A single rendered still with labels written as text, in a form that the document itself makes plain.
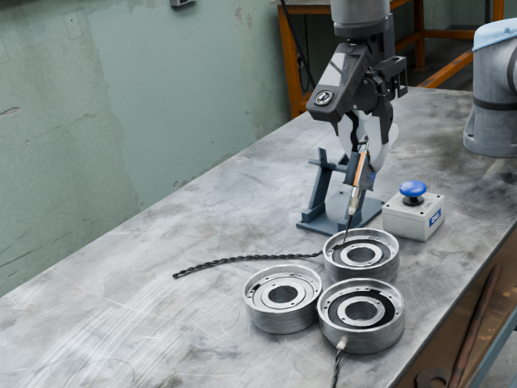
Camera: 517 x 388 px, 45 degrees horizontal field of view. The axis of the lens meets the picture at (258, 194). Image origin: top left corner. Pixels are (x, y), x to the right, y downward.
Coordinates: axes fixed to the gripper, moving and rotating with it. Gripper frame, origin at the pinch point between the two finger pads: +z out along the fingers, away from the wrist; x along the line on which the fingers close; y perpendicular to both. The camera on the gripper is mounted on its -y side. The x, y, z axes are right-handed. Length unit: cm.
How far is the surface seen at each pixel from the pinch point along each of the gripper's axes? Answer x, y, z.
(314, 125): 37, 35, 13
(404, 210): -4.0, 3.6, 8.6
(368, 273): -7.1, -11.1, 9.8
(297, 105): 150, 162, 67
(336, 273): -2.9, -12.6, 10.3
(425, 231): -7.5, 3.4, 11.2
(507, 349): 6, 73, 93
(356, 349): -12.2, -22.1, 12.1
